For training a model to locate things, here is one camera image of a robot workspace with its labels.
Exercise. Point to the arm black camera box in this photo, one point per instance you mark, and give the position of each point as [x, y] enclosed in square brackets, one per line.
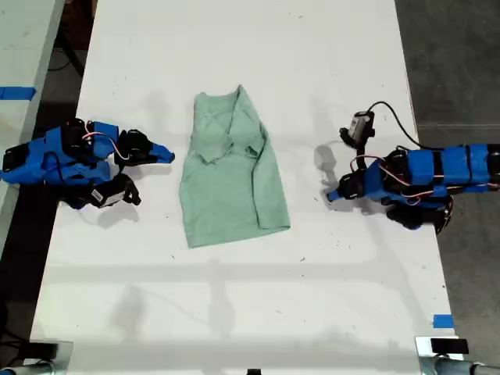
[107, 195]
[361, 123]

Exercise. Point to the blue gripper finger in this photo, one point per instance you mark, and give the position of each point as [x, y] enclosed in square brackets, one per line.
[148, 142]
[347, 195]
[351, 181]
[152, 157]

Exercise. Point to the white side table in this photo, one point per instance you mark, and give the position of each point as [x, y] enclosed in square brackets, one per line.
[19, 47]

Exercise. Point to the long blue tape strip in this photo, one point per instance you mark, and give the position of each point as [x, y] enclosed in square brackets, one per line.
[15, 93]

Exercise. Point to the small black box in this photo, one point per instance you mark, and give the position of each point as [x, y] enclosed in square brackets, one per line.
[449, 346]
[46, 350]

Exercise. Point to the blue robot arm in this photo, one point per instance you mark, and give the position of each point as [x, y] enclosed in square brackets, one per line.
[39, 168]
[457, 166]

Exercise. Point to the short blue tape strip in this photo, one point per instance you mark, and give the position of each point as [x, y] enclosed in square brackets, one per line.
[443, 321]

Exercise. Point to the pale green T-shirt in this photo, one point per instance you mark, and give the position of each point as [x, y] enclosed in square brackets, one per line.
[226, 195]

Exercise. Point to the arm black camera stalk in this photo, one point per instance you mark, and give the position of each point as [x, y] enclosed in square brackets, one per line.
[361, 154]
[133, 193]

